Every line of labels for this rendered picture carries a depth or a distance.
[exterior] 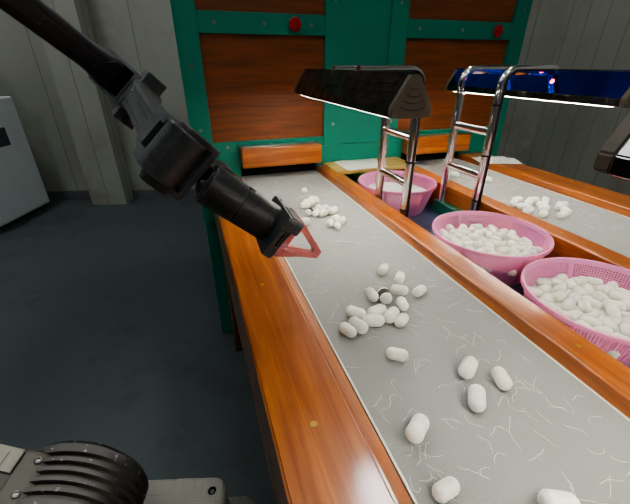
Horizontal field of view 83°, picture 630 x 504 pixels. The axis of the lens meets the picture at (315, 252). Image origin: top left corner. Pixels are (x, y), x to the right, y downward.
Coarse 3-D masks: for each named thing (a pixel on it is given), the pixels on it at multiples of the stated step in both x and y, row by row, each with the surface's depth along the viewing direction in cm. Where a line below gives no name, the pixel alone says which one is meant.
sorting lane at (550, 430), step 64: (320, 192) 120; (320, 256) 80; (384, 256) 80; (320, 320) 60; (448, 320) 60; (384, 384) 48; (448, 384) 48; (576, 384) 48; (384, 448) 40; (448, 448) 40; (512, 448) 40; (576, 448) 40
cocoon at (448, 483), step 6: (444, 480) 35; (450, 480) 35; (456, 480) 35; (438, 486) 35; (444, 486) 35; (450, 486) 35; (456, 486) 35; (432, 492) 35; (438, 492) 34; (444, 492) 34; (450, 492) 35; (456, 492) 35; (438, 498) 34; (444, 498) 34; (450, 498) 34
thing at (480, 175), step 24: (480, 72) 102; (504, 72) 89; (528, 72) 90; (552, 72) 92; (456, 96) 104; (504, 96) 90; (456, 120) 107; (456, 168) 109; (480, 168) 100; (480, 192) 102
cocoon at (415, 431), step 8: (416, 416) 41; (424, 416) 41; (408, 424) 41; (416, 424) 40; (424, 424) 41; (408, 432) 40; (416, 432) 40; (424, 432) 40; (408, 440) 40; (416, 440) 40
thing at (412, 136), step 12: (420, 72) 80; (384, 120) 99; (420, 120) 86; (384, 132) 101; (396, 132) 94; (408, 132) 90; (384, 144) 102; (408, 144) 89; (384, 156) 104; (408, 156) 90; (384, 168) 105; (408, 168) 92; (396, 180) 98; (408, 180) 93; (408, 192) 94; (408, 204) 95
